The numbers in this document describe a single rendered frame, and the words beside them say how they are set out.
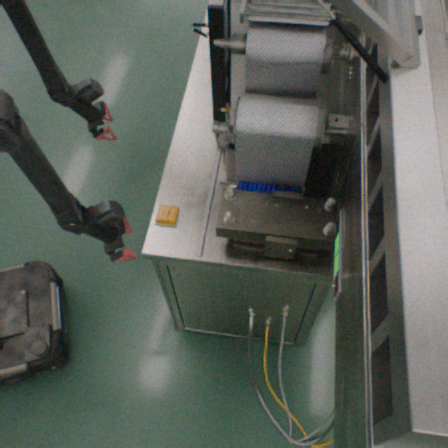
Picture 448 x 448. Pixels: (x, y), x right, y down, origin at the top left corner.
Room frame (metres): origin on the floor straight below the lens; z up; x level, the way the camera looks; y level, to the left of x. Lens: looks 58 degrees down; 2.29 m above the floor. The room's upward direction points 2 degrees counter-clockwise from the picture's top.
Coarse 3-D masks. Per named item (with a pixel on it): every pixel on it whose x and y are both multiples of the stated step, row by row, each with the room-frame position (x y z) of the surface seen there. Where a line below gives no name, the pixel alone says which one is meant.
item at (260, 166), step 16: (240, 160) 0.94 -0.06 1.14; (256, 160) 0.93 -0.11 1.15; (272, 160) 0.92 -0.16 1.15; (288, 160) 0.92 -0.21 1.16; (304, 160) 0.91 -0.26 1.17; (240, 176) 0.94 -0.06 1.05; (256, 176) 0.93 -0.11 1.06; (272, 176) 0.92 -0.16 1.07; (288, 176) 0.91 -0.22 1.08; (304, 176) 0.91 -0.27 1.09
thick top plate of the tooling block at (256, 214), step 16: (224, 192) 0.90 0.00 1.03; (240, 192) 0.89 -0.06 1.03; (256, 192) 0.89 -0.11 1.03; (224, 208) 0.83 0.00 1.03; (240, 208) 0.83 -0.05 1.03; (256, 208) 0.83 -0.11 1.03; (272, 208) 0.82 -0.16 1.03; (288, 208) 0.82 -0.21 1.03; (304, 208) 0.82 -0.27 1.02; (320, 208) 0.82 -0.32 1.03; (336, 208) 0.82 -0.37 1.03; (224, 224) 0.77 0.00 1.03; (240, 224) 0.77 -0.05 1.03; (256, 224) 0.76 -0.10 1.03; (272, 224) 0.76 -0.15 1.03; (288, 224) 0.76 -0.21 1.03; (304, 224) 0.76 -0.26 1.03; (320, 224) 0.76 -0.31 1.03; (256, 240) 0.73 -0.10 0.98; (304, 240) 0.71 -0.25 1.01; (320, 240) 0.70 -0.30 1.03
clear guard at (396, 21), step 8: (368, 0) 0.84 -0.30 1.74; (376, 0) 0.86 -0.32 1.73; (384, 0) 0.89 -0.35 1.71; (392, 0) 0.91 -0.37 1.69; (400, 0) 0.94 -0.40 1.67; (376, 8) 0.84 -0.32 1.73; (384, 8) 0.86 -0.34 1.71; (392, 8) 0.88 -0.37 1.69; (400, 8) 0.91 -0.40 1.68; (384, 16) 0.83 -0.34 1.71; (392, 16) 0.85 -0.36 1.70; (400, 16) 0.88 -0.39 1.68; (392, 24) 0.83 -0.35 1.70; (400, 24) 0.85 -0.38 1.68; (400, 32) 0.82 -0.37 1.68
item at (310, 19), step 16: (256, 0) 1.31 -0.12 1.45; (272, 0) 1.30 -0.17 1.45; (288, 0) 1.29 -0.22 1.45; (304, 0) 1.29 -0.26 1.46; (240, 16) 1.24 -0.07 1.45; (256, 16) 1.24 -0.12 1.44; (272, 16) 1.23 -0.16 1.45; (288, 16) 1.22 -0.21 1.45; (304, 16) 1.22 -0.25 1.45; (320, 16) 1.21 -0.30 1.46
